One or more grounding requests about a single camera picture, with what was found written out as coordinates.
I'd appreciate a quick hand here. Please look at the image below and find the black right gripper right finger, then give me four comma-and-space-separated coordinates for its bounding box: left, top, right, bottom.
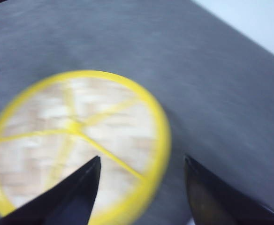
184, 155, 274, 225

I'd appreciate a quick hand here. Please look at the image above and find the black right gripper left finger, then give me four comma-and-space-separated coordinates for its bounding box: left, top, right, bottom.
0, 156, 101, 225

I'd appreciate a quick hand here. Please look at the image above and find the woven bamboo steamer lid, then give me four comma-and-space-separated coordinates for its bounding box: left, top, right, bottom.
0, 70, 171, 225

